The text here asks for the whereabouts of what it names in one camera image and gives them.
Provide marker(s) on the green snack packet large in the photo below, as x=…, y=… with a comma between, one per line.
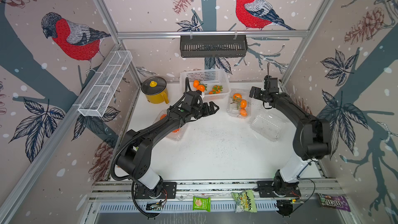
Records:
x=245, y=201

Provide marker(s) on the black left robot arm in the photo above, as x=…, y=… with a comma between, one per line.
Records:
x=133, y=159

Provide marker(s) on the purple candy packet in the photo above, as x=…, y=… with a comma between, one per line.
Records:
x=334, y=202

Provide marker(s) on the orange on branch near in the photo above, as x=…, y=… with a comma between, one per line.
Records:
x=243, y=112

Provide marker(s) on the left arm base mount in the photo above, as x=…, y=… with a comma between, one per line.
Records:
x=164, y=189

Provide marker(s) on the clear clamshell three oranges branch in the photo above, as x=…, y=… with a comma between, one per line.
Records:
x=233, y=107

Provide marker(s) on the clear clamshell four oranges branch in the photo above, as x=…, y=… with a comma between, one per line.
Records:
x=268, y=125

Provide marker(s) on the orange on branch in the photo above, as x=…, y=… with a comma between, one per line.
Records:
x=243, y=103
x=237, y=97
x=243, y=112

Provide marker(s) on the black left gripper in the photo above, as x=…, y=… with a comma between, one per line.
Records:
x=207, y=112

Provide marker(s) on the orange on branch middle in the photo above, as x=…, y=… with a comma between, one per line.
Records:
x=243, y=103

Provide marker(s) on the black hanging wire shelf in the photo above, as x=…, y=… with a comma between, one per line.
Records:
x=213, y=46

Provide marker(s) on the white wire wall shelf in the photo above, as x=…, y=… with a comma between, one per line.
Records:
x=100, y=95

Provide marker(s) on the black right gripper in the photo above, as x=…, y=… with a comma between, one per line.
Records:
x=256, y=95

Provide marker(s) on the yellow pot with lid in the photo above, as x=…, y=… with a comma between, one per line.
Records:
x=155, y=90

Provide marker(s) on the white plastic basket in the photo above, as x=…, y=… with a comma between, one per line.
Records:
x=215, y=82

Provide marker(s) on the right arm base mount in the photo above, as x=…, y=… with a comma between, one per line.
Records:
x=279, y=189

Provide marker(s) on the orange on branch far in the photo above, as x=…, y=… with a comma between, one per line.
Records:
x=237, y=97

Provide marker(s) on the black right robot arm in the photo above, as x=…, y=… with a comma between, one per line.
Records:
x=312, y=140

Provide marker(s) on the green snack packet small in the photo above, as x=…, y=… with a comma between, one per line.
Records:
x=201, y=204

